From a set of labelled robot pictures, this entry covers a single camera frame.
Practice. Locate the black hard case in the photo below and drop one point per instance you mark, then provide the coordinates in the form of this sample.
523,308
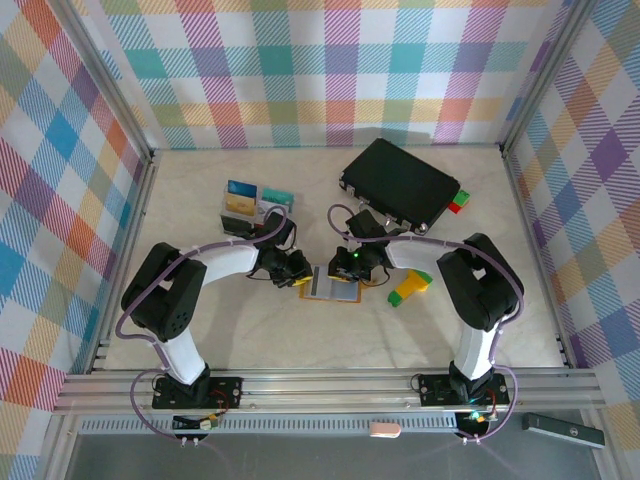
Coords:
400,175

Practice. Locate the gold card with stripe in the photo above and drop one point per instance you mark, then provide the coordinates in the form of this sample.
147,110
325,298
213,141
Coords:
239,204

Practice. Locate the aluminium side rail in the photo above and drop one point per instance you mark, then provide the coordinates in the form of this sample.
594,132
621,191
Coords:
137,210
524,210

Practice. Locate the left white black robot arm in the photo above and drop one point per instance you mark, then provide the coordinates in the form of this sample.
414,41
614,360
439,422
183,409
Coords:
230,260

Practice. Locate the pink oblong plastic piece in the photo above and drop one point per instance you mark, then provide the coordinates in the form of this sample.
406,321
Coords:
385,430

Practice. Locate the white VIP card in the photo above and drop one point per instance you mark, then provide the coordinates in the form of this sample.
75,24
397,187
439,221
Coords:
265,210

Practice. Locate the aluminium cross rail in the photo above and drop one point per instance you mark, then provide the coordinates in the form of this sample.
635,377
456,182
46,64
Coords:
325,395

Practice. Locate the yellow green toy block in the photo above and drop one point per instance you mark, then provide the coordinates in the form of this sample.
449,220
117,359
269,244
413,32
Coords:
412,287

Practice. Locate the orange card holder wallet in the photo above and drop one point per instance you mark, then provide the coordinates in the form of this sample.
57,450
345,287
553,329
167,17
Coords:
330,292

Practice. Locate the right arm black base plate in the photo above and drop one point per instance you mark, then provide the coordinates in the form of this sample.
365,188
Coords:
432,390

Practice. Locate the teal card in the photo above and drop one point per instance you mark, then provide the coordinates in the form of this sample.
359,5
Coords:
279,195

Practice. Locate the small black controller board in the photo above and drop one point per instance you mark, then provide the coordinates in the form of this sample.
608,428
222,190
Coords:
475,420
205,424

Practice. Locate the aluminium frame post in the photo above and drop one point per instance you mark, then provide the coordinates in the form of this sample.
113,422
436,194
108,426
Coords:
542,75
111,82

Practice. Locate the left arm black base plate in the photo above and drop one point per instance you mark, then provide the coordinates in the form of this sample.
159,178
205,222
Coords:
227,392

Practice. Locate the black rectangular bar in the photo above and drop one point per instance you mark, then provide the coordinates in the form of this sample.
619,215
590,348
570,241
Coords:
562,431

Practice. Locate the blue card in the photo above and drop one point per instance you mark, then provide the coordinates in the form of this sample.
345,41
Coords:
241,188

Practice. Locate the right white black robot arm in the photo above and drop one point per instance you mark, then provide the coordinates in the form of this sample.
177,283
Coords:
415,255

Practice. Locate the red green toy block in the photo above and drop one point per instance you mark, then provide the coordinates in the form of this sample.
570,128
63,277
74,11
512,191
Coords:
460,201

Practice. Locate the black card with chip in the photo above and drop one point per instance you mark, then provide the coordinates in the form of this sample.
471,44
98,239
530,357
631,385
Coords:
234,225

